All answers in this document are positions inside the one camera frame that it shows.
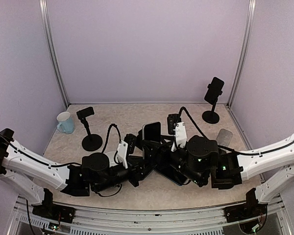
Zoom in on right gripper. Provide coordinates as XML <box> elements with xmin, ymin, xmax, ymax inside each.
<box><xmin>142</xmin><ymin>136</ymin><xmax>206</xmax><ymax>187</ymax></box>

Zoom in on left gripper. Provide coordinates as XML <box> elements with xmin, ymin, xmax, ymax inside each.
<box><xmin>94</xmin><ymin>156</ymin><xmax>150</xmax><ymax>193</ymax></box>

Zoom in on silver-edged black smartphone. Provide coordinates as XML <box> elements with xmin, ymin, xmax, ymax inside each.
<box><xmin>141</xmin><ymin>121</ymin><xmax>162</xmax><ymax>157</ymax></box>

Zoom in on black pole phone stand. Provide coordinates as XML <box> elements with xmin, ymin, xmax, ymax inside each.
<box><xmin>201</xmin><ymin>84</ymin><xmax>223</xmax><ymax>124</ymax></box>
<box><xmin>76</xmin><ymin>107</ymin><xmax>103</xmax><ymax>152</ymax></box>

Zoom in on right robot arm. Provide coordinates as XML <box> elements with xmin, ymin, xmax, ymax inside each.
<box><xmin>157</xmin><ymin>134</ymin><xmax>294</xmax><ymax>217</ymax></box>

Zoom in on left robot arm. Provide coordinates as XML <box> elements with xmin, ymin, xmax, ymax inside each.
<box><xmin>0</xmin><ymin>128</ymin><xmax>158</xmax><ymax>218</ymax></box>

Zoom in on black folding phone stand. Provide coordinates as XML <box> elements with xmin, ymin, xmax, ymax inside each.
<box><xmin>136</xmin><ymin>129</ymin><xmax>143</xmax><ymax>149</ymax></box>

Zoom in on blue-edged black smartphone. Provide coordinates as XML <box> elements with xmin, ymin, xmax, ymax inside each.
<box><xmin>154</xmin><ymin>164</ymin><xmax>191</xmax><ymax>186</ymax></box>

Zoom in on white ceramic bowl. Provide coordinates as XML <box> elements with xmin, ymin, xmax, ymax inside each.
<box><xmin>105</xmin><ymin>151</ymin><xmax>117</xmax><ymax>167</ymax></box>

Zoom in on light blue mug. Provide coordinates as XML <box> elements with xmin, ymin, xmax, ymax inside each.
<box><xmin>56</xmin><ymin>112</ymin><xmax>74</xmax><ymax>134</ymax></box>

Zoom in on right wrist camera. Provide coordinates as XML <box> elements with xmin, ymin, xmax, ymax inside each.
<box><xmin>167</xmin><ymin>114</ymin><xmax>181</xmax><ymax>135</ymax></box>

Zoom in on left camera cable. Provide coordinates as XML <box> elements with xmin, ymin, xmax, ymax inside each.
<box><xmin>102</xmin><ymin>123</ymin><xmax>122</xmax><ymax>155</ymax></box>

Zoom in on camera cable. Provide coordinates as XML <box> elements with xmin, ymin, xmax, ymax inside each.
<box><xmin>102</xmin><ymin>123</ymin><xmax>122</xmax><ymax>155</ymax></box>
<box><xmin>178</xmin><ymin>106</ymin><xmax>206</xmax><ymax>138</ymax></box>

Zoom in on right camera cable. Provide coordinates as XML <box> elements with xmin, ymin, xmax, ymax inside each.
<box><xmin>178</xmin><ymin>106</ymin><xmax>206</xmax><ymax>138</ymax></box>

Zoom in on round-base plate phone stand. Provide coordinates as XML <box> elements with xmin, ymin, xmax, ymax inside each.
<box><xmin>216</xmin><ymin>128</ymin><xmax>233</xmax><ymax>147</ymax></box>

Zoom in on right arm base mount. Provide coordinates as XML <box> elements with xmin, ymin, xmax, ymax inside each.
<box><xmin>224</xmin><ymin>188</ymin><xmax>268</xmax><ymax>223</ymax></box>

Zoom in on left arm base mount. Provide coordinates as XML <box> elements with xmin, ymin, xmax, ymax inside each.
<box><xmin>32</xmin><ymin>188</ymin><xmax>75</xmax><ymax>224</ymax></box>

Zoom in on right aluminium frame post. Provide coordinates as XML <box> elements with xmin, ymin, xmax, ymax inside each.
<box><xmin>227</xmin><ymin>0</ymin><xmax>256</xmax><ymax>109</ymax></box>

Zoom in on aluminium frame post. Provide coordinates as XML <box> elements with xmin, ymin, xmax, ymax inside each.
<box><xmin>227</xmin><ymin>0</ymin><xmax>256</xmax><ymax>109</ymax></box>
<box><xmin>39</xmin><ymin>0</ymin><xmax>70</xmax><ymax>109</ymax></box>

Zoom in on left aluminium frame post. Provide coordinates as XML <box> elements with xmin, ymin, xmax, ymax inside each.
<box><xmin>39</xmin><ymin>0</ymin><xmax>70</xmax><ymax>109</ymax></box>

